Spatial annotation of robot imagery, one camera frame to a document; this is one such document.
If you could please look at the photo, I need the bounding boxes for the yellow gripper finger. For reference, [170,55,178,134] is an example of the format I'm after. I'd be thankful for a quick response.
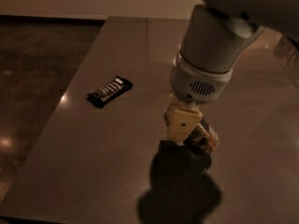
[164,101,203,143]

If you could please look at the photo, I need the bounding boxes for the orange soda can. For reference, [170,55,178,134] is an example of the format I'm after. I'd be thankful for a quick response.
[183,119,219,156]

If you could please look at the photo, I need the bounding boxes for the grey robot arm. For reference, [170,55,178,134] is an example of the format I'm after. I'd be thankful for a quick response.
[164,0,299,143]

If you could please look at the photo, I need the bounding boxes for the black candy bar wrapper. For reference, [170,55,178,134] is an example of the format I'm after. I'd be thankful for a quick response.
[87,77,134,108]

